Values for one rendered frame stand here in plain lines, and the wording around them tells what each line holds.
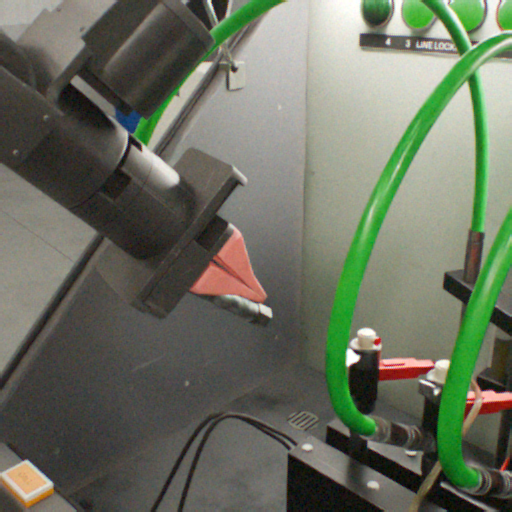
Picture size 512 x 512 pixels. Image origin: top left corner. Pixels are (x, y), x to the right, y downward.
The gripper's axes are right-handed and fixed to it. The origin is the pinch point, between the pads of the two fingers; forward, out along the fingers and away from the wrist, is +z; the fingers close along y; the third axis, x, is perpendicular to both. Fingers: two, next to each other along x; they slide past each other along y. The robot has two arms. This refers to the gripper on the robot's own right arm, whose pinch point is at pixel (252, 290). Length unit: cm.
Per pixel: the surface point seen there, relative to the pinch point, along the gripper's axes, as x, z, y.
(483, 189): 9.9, 24.1, 23.3
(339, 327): -7.5, 1.3, 1.4
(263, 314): 12.7, 12.8, -1.0
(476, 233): 10.0, 27.4, 19.7
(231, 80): 38.0, 7.4, 19.2
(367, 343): 4.3, 17.6, 2.6
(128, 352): 33.4, 16.8, -15.0
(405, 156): -6.0, -1.6, 12.4
